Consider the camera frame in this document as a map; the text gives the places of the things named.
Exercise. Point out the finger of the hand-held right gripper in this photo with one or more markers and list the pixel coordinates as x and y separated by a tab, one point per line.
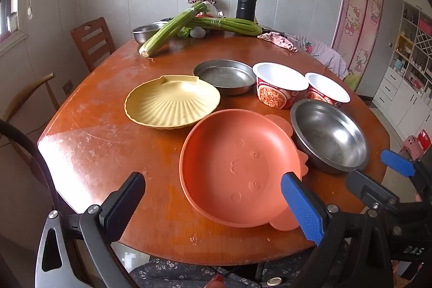
398	166
368	190

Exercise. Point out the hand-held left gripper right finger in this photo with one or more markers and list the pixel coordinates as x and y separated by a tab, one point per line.
303	210

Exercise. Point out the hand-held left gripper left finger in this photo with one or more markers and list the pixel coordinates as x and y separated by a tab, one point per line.
125	203

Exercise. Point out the large steel bowl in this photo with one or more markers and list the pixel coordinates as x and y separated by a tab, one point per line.
330	136

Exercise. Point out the orange plastic plate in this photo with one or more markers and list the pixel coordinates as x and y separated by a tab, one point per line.
236	166

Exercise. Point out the white paper noodle bowl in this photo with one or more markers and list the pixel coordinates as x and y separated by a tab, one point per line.
325	89
276	75

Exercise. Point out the yellow shell-shaped plate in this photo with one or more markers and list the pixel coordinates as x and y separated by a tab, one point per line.
172	102

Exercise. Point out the round steel pan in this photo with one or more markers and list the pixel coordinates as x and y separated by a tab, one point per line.
222	75

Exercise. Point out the pink plastic stool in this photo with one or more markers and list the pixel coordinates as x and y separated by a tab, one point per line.
411	143

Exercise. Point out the white shelf cabinet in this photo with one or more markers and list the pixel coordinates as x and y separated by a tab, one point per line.
388	89

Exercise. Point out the dark floral clothing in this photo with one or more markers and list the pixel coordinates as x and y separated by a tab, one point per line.
175	274

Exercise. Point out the yellow printed cushion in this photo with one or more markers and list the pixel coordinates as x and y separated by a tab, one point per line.
351	80

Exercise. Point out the pink strawberry print garment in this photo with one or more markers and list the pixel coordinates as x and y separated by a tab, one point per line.
324	55

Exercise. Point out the pink cartoon poster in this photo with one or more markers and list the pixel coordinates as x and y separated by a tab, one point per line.
357	21

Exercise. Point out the curved wooden chair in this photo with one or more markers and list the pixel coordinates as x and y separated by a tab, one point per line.
30	85

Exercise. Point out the slatted wooden chair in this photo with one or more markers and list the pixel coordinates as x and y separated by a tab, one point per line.
91	41

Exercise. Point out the small steel bowl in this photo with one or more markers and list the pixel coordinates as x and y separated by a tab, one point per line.
145	33

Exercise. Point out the pink cloth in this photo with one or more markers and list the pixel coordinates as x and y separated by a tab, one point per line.
280	40

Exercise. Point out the celery bunch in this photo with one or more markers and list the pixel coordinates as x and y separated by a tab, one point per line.
229	24
165	33

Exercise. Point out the white foam fruit net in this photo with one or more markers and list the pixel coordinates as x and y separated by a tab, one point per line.
199	33

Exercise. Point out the white plastic bag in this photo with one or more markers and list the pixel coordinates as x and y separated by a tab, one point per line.
214	9

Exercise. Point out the black thermos bottle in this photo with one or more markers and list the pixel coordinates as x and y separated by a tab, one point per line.
245	4

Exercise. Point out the window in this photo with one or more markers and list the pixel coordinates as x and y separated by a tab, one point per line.
10	21

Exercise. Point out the low wall socket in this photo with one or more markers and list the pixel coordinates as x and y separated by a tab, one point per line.
68	86

